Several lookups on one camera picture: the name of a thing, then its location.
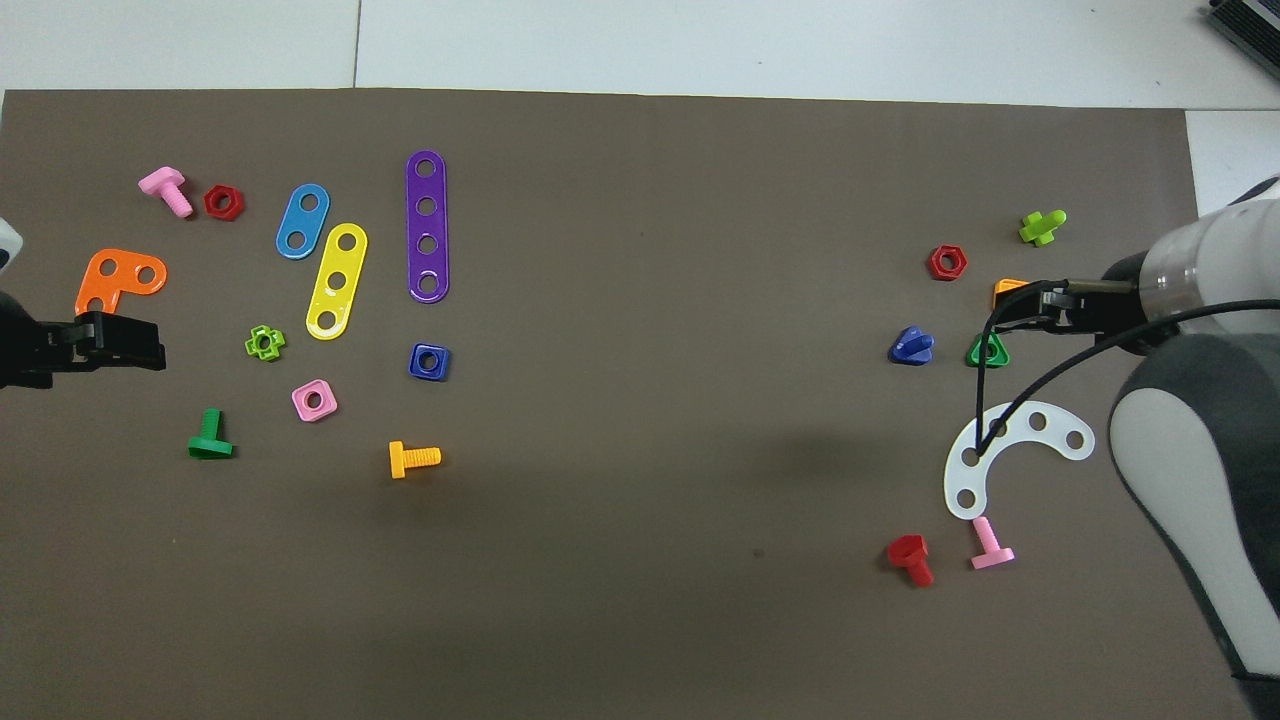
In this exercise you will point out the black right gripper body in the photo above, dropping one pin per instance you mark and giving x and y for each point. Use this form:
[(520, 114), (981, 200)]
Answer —
[(1110, 310)]

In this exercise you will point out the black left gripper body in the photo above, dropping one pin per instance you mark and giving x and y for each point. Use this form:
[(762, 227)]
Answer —
[(25, 350)]

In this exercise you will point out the dark blue triangular-head screw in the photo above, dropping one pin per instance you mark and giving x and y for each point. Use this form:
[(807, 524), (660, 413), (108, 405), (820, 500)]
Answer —
[(912, 347)]

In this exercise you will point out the dark blue square nut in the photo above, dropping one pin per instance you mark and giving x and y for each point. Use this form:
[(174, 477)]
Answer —
[(416, 362)]

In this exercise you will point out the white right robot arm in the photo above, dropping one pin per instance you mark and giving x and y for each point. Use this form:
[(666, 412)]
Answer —
[(1190, 470)]

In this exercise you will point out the orange square plastic nut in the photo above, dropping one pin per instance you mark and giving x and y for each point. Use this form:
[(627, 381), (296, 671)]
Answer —
[(1005, 288)]

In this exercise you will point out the green triangular plastic nut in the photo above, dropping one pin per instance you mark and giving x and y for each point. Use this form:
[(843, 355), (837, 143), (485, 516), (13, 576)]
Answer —
[(975, 356)]

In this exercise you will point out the lime green plastic screw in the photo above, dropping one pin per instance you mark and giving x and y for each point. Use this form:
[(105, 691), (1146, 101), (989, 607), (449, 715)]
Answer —
[(1038, 228)]

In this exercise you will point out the red hexagonal plastic nut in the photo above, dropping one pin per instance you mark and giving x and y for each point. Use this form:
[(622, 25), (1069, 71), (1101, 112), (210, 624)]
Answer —
[(934, 263), (212, 202)]

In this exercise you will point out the dark green plastic screw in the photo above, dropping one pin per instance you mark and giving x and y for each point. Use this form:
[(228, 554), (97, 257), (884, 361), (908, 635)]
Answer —
[(210, 440)]

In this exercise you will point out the lime green cross nut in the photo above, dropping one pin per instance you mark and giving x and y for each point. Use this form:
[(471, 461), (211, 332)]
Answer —
[(254, 345)]

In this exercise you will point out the pink plastic screw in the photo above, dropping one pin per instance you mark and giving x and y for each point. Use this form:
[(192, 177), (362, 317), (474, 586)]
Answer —
[(988, 545), (166, 186)]

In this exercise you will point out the pink square plastic nut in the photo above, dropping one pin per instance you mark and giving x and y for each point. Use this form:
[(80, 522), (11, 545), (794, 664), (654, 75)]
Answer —
[(301, 402)]

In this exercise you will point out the red plastic screw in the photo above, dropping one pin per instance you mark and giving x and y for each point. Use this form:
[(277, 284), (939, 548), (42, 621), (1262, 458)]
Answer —
[(908, 553)]

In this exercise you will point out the orange-yellow plastic screw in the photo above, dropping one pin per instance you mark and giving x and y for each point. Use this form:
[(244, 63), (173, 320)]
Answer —
[(420, 458)]

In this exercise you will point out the orange angled three-hole plate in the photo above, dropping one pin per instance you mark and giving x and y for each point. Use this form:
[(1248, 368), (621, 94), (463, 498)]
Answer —
[(122, 282)]

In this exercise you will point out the white curved five-hole plate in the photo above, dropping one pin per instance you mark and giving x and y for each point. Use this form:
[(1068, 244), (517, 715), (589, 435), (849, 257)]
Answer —
[(955, 478)]

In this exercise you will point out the blue two-hole plate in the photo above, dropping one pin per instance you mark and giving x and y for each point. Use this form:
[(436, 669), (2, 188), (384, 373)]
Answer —
[(293, 240)]

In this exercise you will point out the yellow three-hole plate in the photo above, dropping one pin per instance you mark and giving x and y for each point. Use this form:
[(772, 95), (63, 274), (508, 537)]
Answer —
[(350, 262)]

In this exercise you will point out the purple four-hole plate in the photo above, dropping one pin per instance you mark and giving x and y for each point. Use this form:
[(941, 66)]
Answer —
[(417, 225)]

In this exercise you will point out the grey ribbed electronic device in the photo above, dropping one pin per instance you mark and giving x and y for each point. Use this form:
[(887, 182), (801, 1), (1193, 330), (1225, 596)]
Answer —
[(1250, 25)]

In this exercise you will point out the brown table mat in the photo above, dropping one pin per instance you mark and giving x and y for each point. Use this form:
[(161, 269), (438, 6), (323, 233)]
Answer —
[(640, 400)]

